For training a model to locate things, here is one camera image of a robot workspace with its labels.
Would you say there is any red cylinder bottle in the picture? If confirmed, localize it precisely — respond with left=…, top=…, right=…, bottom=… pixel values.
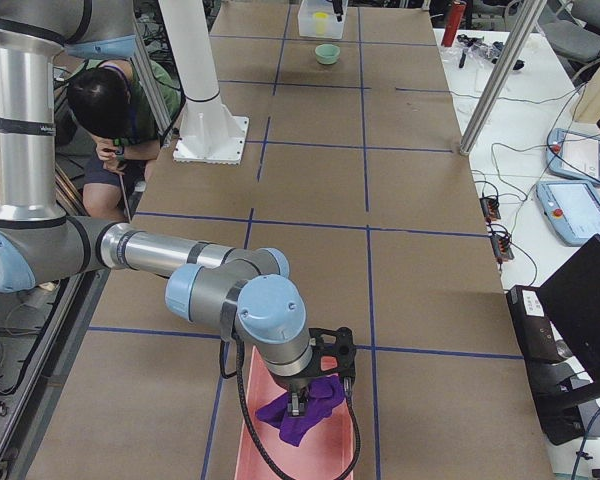
left=441, top=0, right=467, bottom=47

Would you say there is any person in green shirt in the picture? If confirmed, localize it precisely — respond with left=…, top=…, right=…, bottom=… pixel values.
left=67, top=59, right=162, bottom=222

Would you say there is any teach pendant tablet near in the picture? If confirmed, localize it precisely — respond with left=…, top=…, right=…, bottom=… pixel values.
left=536, top=180, right=600, bottom=246

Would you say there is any teach pendant tablet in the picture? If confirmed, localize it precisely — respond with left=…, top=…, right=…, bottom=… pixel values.
left=546, top=128, right=600, bottom=186
left=536, top=180, right=600, bottom=246

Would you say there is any yellow plastic cup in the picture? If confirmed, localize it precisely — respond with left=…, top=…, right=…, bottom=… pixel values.
left=312, top=11, right=329, bottom=37

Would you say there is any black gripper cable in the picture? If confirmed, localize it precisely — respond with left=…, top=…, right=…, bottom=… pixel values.
left=218, top=339, right=362, bottom=480

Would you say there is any aluminium frame post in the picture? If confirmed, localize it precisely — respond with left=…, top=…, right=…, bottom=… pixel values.
left=459, top=0, right=546, bottom=156

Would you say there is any black electronics box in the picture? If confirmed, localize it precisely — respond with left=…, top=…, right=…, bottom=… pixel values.
left=506, top=285, right=573, bottom=365

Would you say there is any black monitor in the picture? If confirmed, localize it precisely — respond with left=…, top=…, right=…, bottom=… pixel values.
left=537, top=234, right=600, bottom=385

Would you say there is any green ceramic bowl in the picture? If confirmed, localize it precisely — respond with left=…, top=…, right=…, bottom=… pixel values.
left=314, top=43, right=341, bottom=65

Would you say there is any pink plastic bin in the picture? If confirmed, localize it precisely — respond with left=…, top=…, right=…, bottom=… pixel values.
left=233, top=344, right=357, bottom=480

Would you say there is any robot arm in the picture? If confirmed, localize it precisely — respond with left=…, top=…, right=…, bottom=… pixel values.
left=0, top=1, right=355, bottom=422

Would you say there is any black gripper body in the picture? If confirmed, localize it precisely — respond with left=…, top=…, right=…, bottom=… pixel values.
left=331, top=0, right=344, bottom=15
left=272, top=327, right=356, bottom=395

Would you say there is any purple microfiber cloth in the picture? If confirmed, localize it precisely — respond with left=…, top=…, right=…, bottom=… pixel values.
left=256, top=375, right=345, bottom=447

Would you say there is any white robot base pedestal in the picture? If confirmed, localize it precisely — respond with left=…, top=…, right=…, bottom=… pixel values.
left=159, top=0, right=249, bottom=165

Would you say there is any clear plastic storage box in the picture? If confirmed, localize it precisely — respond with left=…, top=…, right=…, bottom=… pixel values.
left=297, top=0, right=348, bottom=40

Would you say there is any teach pendant tablet far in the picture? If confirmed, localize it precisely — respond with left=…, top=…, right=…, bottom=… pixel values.
left=546, top=128, right=600, bottom=186

